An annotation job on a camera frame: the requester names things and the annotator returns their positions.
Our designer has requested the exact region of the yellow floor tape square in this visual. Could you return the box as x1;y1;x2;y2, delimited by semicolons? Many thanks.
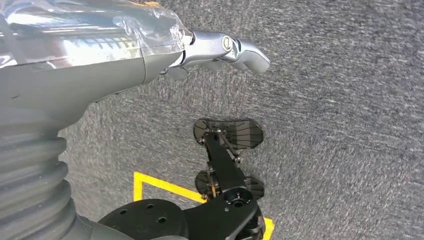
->
133;171;276;240

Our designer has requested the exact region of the black robot foot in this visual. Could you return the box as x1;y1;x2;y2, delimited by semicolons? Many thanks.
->
193;118;265;151

